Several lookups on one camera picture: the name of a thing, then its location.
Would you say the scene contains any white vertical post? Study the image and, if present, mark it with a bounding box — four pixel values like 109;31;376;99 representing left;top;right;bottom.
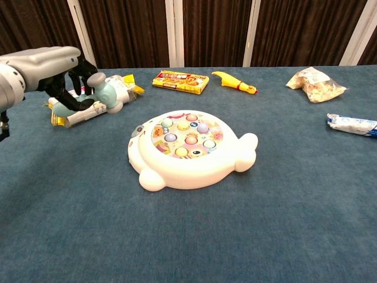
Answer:
164;0;185;68
66;0;98;70
242;0;262;68
338;0;377;67

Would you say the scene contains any yellow rubber chicken toy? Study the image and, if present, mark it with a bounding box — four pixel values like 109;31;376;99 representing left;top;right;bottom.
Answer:
211;70;259;96

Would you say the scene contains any grey black left robot hand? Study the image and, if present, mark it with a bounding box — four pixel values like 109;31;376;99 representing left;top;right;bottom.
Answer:
0;46;98;112

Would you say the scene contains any dark brown curtain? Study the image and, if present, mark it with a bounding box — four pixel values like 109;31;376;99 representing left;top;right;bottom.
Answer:
0;0;377;72

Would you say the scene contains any clear bag of white snacks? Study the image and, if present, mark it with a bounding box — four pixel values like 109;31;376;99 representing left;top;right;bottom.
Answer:
285;66;348;104

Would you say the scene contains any mint green toy hammer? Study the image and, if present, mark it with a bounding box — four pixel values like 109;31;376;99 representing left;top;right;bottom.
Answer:
50;72;124;119

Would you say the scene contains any yellow red snack box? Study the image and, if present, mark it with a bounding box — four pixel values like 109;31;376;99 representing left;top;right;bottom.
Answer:
151;70;210;96

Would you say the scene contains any teal table cloth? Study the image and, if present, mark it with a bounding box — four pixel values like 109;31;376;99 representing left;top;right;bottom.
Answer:
0;65;377;283

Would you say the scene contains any white blue wrapped package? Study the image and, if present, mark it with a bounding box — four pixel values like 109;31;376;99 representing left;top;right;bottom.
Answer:
326;113;377;139

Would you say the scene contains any white package with yellow ends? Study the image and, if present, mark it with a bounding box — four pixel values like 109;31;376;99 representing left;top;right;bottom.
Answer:
44;74;145;128

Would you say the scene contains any white whack-a-mole toy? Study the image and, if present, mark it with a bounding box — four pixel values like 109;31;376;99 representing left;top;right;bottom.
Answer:
127;110;259;192

